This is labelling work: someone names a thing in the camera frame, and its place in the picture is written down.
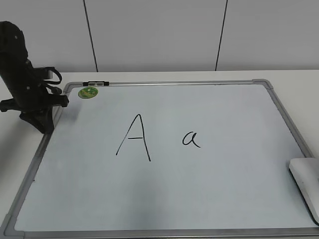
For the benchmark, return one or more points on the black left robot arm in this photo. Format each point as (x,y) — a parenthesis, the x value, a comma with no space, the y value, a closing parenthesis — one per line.
(12,44)

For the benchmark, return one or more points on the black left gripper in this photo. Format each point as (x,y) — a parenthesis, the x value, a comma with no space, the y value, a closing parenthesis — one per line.
(34,93)

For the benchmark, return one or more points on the white whiteboard with aluminium frame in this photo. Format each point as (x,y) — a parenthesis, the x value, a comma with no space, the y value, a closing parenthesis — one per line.
(165,160)

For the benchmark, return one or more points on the white whiteboard eraser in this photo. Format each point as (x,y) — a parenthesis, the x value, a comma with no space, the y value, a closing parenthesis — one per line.
(305,172)

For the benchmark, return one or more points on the round green magnet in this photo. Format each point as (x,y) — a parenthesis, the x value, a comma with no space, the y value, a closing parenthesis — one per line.
(88,93)

